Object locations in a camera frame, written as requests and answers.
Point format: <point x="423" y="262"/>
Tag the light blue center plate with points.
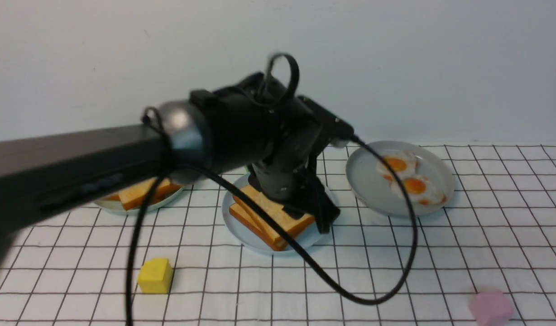
<point x="306" y="239"/>

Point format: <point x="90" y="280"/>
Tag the fried egg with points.
<point x="422" y="191"/>
<point x="403" y="163"/>

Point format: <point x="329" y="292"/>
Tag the yellow foam cube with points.
<point x="155" y="276"/>

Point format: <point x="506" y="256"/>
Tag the pink foam cube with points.
<point x="491" y="309"/>

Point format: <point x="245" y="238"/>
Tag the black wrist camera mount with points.
<point x="333" y="130"/>

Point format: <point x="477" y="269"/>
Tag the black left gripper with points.
<point x="288" y="173"/>

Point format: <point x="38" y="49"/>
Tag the toast slice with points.
<point x="275" y="211"/>
<point x="112" y="197"/>
<point x="245" y="219"/>
<point x="132" y="197"/>

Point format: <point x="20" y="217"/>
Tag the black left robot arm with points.
<point x="256" y="122"/>

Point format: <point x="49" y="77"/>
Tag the fried egg right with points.
<point x="422" y="191"/>

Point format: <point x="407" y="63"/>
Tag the grey egg plate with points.
<point x="386" y="197"/>

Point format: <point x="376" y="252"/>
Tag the fried egg left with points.
<point x="403" y="163"/>

